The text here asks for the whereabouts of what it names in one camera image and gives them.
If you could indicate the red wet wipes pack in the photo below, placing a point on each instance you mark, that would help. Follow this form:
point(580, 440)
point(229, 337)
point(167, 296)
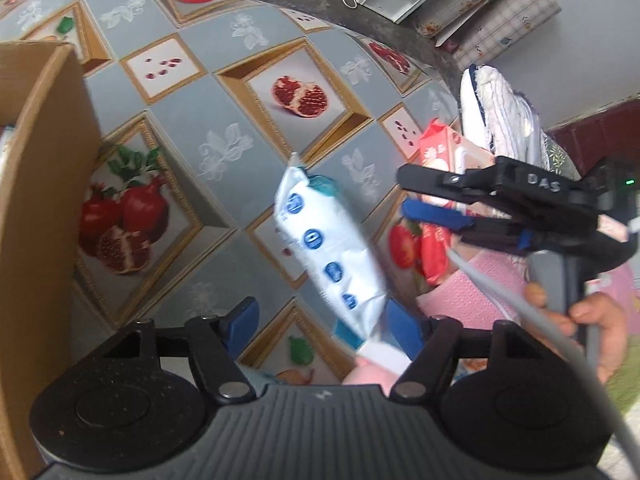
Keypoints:
point(435, 145)

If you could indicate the white striped towel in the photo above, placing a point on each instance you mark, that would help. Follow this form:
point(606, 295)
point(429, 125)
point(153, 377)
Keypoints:
point(505, 110)

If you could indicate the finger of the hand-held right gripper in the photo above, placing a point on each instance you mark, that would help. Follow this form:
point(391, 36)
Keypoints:
point(435, 214)
point(440, 182)

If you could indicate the white tissue pack blue dots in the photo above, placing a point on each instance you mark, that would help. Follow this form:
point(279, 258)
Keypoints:
point(325, 250)

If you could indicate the brown cardboard box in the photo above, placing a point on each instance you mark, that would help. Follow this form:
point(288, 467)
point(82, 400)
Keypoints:
point(45, 210)

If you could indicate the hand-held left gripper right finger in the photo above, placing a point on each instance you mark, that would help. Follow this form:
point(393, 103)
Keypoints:
point(400, 327)

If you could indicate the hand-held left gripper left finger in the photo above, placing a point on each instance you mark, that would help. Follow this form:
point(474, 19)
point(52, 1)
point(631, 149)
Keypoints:
point(244, 316)

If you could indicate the fruit print tablecloth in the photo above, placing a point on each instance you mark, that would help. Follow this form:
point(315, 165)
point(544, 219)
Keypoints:
point(200, 105)

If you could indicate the checked patterned sheet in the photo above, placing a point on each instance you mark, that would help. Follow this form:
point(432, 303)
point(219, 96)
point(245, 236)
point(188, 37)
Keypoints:
point(510, 25)

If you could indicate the person's right hand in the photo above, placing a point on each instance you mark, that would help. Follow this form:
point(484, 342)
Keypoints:
point(607, 330)

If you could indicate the dark red door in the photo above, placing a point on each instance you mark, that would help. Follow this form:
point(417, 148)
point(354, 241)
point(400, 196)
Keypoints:
point(600, 130)

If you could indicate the green leaf pattern pillow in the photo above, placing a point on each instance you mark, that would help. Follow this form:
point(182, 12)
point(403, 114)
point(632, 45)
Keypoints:
point(557, 157)

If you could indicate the yellow green cloth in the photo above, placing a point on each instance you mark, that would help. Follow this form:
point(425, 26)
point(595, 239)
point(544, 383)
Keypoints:
point(627, 375)

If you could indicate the rolled floral sheet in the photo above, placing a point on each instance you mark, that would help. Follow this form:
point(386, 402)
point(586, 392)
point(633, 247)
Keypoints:
point(470, 5)

